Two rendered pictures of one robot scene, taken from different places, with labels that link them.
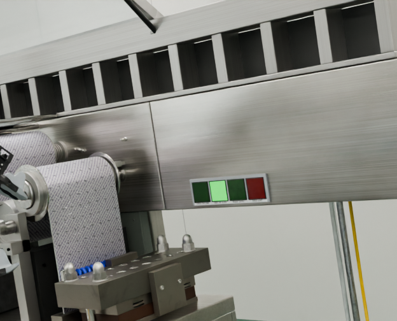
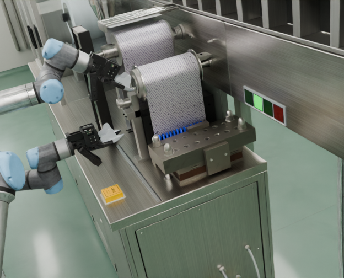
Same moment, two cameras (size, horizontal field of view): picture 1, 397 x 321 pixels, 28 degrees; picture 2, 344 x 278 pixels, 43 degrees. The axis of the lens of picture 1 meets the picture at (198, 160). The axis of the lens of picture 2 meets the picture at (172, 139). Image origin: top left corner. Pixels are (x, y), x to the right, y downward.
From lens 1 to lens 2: 92 cm
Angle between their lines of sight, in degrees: 38
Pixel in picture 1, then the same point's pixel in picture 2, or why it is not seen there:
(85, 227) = (175, 105)
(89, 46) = not seen: outside the picture
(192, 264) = (240, 140)
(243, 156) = (274, 87)
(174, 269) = (222, 147)
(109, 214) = (193, 95)
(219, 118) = (261, 53)
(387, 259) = not seen: outside the picture
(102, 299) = (166, 169)
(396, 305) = not seen: outside the picture
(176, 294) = (222, 161)
